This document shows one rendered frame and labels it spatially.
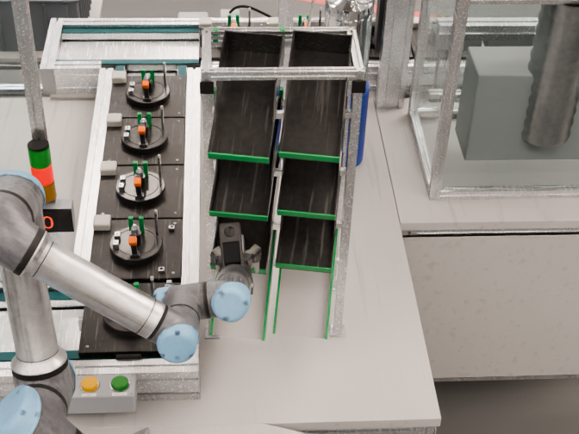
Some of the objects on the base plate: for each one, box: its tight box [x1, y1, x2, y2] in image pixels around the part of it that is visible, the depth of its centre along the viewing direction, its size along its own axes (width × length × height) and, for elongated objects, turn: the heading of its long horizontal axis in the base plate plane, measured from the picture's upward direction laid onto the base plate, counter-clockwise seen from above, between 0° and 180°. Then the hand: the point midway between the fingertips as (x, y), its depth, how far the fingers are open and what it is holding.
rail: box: [0, 354, 201, 402], centre depth 255 cm, size 6×89×11 cm, turn 91°
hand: (237, 246), depth 244 cm, fingers open, 8 cm apart
